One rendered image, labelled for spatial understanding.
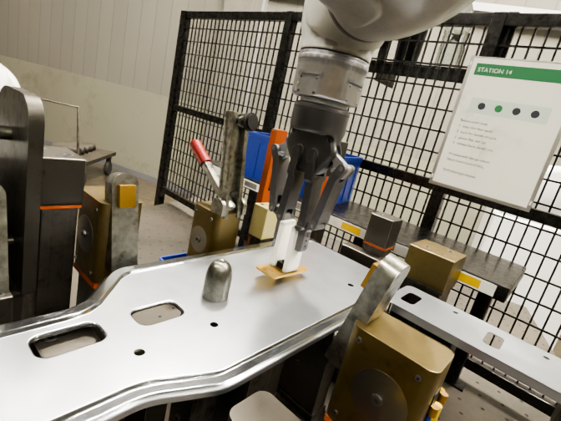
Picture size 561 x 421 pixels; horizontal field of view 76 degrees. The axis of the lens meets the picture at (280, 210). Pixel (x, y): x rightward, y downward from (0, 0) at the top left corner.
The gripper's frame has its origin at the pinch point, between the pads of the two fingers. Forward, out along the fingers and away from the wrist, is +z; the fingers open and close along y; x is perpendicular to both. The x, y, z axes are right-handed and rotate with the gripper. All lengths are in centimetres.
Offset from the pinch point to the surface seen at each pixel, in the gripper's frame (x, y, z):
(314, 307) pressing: -2.6, 8.2, 5.0
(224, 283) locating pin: -12.9, 1.6, 2.4
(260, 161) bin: 34, -42, -4
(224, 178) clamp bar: -1.8, -14.3, -6.1
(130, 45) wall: 187, -444, -57
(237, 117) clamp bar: 0.0, -16.0, -15.8
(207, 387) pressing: -21.9, 11.1, 5.4
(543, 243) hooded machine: 254, 19, 26
